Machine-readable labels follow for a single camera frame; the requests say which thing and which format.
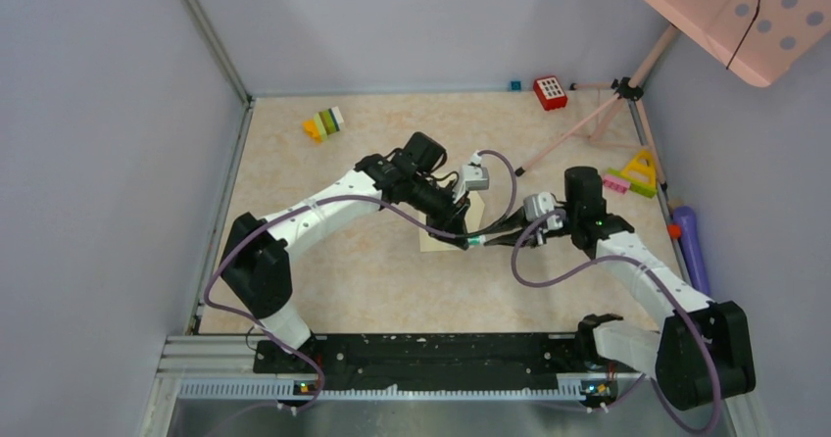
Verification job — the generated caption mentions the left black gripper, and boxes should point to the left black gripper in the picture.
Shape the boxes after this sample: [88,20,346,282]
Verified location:
[406,172,470,248]

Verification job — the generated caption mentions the white glue stick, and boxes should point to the white glue stick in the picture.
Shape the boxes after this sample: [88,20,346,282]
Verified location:
[465,235,487,247]

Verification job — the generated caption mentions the pale yellow envelope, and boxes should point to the pale yellow envelope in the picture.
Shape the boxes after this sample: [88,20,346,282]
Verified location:
[418,192,485,253]

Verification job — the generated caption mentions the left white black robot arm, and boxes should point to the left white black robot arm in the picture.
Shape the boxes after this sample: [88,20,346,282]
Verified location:
[218,132,485,372]

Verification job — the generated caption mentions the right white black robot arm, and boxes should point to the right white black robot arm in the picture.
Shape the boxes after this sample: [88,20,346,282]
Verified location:
[487,166,757,411]

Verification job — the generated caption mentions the pink toy brick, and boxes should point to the pink toy brick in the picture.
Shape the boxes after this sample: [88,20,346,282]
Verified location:
[602,173,631,194]

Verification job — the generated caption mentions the green toy brick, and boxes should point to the green toy brick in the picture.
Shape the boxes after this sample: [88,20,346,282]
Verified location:
[608,169,658,198]

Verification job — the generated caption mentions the yellow triangular toy block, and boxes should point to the yellow triangular toy block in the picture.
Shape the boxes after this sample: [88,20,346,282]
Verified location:
[620,149,658,189]

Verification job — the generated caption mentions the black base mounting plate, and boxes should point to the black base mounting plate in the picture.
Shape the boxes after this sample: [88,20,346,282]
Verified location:
[253,332,629,392]

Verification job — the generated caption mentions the red toy block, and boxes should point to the red toy block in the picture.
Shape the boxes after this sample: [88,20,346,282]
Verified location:
[532,75,568,112]

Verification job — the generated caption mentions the purple flashlight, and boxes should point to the purple flashlight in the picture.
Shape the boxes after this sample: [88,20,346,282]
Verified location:
[667,205,711,296]

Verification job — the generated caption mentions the stacked colourful toy bricks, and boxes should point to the stacked colourful toy bricks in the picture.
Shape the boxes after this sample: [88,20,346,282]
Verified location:
[302,106,345,143]

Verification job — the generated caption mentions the pink wooden tripod stand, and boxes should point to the pink wooden tripod stand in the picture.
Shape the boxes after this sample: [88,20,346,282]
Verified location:
[513,24,680,190]

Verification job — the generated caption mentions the pink dotted board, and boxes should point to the pink dotted board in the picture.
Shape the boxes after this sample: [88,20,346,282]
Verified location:
[644,0,830,88]

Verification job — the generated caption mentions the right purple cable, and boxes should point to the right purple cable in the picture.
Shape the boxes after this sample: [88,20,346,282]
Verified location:
[510,210,723,437]

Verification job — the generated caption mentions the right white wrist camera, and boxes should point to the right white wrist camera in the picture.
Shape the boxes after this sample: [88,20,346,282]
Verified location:
[522,192,557,222]

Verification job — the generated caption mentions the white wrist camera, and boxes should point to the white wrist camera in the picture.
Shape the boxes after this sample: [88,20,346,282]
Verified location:
[453,153,490,202]
[522,192,557,222]

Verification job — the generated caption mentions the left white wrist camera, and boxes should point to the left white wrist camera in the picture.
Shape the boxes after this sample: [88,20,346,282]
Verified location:
[453,153,490,202]

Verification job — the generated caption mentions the aluminium frame rail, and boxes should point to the aluminium frame rail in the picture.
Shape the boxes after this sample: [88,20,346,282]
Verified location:
[180,0,252,107]

